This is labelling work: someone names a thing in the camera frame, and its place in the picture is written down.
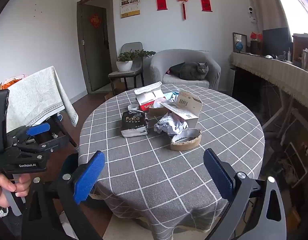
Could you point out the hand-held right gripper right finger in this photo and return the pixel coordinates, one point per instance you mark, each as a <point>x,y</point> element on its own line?
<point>219,177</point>

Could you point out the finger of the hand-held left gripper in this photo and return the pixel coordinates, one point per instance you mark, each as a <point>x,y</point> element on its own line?
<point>37,129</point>
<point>41,148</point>

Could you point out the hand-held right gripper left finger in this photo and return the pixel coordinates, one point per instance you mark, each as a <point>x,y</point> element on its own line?
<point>90,177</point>

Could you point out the dark green bin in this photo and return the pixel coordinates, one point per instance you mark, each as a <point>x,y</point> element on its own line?
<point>70,162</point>

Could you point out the white paper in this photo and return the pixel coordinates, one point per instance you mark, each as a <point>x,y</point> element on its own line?
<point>171,126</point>

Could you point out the red and white box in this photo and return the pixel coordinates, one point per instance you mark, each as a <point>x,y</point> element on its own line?
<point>149,97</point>

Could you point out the person's left hand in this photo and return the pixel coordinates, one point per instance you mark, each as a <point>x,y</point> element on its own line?
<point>22,183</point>

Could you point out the black storage box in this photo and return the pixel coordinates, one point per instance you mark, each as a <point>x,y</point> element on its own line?
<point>44,136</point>

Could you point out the dark table leg with sock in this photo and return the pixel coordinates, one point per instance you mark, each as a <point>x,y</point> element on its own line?
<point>66,132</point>

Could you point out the oval brown cardboard tray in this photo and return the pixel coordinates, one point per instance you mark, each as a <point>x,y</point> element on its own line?
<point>184,146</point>

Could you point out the grey checked tablecloth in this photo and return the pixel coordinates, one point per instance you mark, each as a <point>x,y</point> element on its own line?
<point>169,170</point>

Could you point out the orange snack bag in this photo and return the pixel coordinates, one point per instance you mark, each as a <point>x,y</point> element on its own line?
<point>10,85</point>

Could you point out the beige floor mat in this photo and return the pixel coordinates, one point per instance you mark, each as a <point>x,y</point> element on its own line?
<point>124,227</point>

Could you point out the black tissue pack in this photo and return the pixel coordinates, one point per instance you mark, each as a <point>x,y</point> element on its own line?
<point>134,125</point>

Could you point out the white tape roll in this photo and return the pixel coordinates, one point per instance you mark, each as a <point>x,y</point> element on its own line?
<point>130,108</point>

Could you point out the open cardboard box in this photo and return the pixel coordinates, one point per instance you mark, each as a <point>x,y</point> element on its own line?
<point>186,102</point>

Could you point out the white framed board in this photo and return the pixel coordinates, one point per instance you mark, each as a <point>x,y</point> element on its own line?
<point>302,170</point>

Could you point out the flat cardboard box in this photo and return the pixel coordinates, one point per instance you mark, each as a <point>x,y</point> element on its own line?
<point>114,92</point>

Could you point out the small brown cardboard box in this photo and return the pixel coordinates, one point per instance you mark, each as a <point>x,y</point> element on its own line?
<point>156,111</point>

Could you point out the grey door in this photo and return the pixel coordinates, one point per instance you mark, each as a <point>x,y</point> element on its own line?
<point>94,55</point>

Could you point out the light blue plastic wrapper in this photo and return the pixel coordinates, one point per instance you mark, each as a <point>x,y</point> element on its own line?
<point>170,96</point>

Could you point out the white round lid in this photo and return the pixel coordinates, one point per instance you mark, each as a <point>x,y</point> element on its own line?
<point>159,103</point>

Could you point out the grey dining chair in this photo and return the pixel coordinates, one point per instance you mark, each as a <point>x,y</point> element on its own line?
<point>124,74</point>

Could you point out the potted plant in white pot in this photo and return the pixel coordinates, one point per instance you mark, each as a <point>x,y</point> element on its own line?
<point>124,65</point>

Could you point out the grey cat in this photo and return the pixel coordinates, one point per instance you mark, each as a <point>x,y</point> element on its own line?
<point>191,71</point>

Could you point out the beige fringed cloth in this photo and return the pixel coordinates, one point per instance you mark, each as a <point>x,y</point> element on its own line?
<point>269,72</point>

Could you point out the black bag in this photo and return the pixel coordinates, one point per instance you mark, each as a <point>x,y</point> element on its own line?
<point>175,69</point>

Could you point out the red square door decoration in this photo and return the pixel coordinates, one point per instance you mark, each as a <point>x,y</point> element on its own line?
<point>95,20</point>

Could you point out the grey armchair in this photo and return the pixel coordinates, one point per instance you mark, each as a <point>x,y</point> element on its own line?
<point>159,65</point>

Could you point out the small blue globe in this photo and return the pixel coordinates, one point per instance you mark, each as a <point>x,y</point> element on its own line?
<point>239,46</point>

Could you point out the dark wooden box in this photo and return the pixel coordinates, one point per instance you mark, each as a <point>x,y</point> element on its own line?
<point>255,47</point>

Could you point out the small red flag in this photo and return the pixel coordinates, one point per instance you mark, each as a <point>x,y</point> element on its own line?
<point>259,36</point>
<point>253,35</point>

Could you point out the black monitor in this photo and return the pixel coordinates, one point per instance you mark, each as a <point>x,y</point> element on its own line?
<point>276,40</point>

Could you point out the wooden desktop shelf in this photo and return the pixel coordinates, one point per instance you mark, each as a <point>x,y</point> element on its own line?
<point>297,45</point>

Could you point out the beige curtain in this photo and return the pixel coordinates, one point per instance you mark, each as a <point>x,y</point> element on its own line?
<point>266,2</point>

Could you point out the dark picture frame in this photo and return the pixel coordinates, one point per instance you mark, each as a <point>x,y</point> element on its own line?
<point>245,38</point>

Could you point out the wall calendar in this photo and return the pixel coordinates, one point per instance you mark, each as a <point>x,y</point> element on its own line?
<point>130,5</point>

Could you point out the white security camera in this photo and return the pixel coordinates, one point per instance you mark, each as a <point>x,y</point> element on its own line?
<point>251,11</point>

